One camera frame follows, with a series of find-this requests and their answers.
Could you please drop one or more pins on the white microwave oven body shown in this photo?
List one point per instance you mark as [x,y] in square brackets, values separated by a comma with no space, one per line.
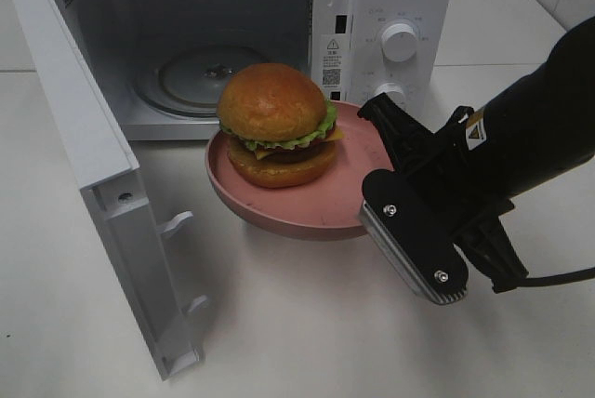
[122,36]

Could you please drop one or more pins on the burger with lettuce and cheese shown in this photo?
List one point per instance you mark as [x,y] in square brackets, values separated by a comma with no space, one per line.
[282,128]

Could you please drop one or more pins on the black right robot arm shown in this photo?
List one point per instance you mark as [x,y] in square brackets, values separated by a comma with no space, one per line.
[539,128]

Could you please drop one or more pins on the pink round plate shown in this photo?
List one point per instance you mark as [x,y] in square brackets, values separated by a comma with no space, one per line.
[324,209]

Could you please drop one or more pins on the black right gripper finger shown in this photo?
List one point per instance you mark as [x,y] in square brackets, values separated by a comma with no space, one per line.
[488,247]
[408,144]

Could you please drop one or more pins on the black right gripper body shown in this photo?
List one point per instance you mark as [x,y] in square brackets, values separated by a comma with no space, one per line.
[457,194]

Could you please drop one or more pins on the lower white timer knob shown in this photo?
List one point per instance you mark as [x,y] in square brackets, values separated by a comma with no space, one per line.
[395,92]

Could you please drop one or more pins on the white microwave door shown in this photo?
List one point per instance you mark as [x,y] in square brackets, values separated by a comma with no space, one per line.
[109,180]

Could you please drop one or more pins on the upper white power knob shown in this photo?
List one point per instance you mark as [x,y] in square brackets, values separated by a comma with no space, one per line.
[398,41]

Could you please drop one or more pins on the glass microwave turntable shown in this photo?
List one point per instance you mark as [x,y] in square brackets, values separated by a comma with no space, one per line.
[189,84]

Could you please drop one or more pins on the white warning label sticker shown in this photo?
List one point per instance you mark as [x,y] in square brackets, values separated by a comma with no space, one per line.
[332,53]

